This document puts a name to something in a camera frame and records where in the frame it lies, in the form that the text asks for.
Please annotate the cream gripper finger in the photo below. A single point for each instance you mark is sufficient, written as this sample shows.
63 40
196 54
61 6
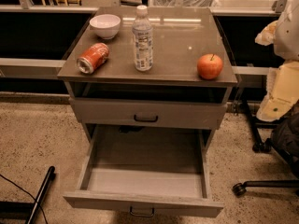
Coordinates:
282 92

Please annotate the clear plastic water bottle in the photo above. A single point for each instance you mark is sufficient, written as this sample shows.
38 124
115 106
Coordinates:
143 39

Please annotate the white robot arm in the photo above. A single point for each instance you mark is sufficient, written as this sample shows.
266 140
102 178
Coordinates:
283 33

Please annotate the grey drawer cabinet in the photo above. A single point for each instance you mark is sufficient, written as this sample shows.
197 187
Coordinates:
180 37

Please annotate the closed grey top drawer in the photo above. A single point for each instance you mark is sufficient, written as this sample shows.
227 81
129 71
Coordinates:
148 113

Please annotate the open grey middle drawer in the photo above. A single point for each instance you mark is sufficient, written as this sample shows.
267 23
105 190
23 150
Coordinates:
145 172

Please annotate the red apple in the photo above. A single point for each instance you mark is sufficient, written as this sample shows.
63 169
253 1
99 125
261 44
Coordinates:
209 66

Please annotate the white ceramic bowl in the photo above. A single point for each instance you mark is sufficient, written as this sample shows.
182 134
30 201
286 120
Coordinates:
105 26

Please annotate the red soda can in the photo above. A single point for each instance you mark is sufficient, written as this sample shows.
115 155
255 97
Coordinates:
92 58

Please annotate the black floor stand leg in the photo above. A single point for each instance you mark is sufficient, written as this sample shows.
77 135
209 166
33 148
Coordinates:
27 211

